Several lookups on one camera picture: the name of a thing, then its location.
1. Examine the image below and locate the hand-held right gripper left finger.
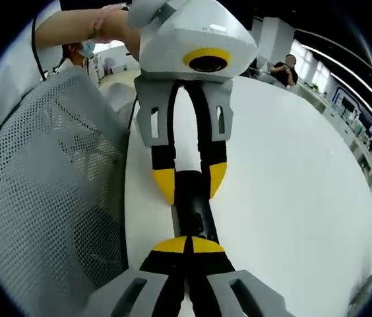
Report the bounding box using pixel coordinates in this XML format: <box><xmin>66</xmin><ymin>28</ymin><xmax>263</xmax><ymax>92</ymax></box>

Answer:
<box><xmin>83</xmin><ymin>236</ymin><xmax>191</xmax><ymax>317</ymax></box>

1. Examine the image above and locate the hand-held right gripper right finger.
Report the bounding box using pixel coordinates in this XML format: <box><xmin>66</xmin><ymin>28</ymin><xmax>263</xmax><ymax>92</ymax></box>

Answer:
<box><xmin>189</xmin><ymin>236</ymin><xmax>294</xmax><ymax>317</ymax></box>

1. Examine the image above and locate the black remote control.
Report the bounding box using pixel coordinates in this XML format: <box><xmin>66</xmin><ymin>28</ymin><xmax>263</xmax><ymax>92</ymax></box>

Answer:
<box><xmin>171</xmin><ymin>169</ymin><xmax>220</xmax><ymax>242</ymax></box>

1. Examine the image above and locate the person's left hand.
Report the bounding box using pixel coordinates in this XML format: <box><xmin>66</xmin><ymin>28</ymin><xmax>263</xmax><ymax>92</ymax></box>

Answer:
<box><xmin>102</xmin><ymin>5</ymin><xmax>141</xmax><ymax>57</ymax></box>

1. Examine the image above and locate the white pillar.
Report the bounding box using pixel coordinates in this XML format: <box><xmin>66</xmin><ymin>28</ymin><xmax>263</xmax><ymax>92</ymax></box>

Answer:
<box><xmin>251</xmin><ymin>16</ymin><xmax>296</xmax><ymax>69</ymax></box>

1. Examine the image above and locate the ceiling light strip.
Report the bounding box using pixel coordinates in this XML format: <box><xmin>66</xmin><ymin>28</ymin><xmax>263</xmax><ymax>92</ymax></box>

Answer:
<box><xmin>299</xmin><ymin>42</ymin><xmax>372</xmax><ymax>112</ymax></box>

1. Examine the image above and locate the person's white shirt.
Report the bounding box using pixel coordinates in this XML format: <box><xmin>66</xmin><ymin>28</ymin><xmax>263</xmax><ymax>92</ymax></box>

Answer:
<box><xmin>0</xmin><ymin>0</ymin><xmax>63</xmax><ymax>156</ymax></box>

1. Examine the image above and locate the black cable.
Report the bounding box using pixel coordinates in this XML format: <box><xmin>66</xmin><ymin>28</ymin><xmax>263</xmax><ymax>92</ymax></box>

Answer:
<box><xmin>32</xmin><ymin>15</ymin><xmax>47</xmax><ymax>82</ymax></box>

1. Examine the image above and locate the blue-lit wall display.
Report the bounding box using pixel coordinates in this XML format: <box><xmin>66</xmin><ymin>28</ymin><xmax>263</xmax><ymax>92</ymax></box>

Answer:
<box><xmin>330</xmin><ymin>85</ymin><xmax>372</xmax><ymax>161</ymax></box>

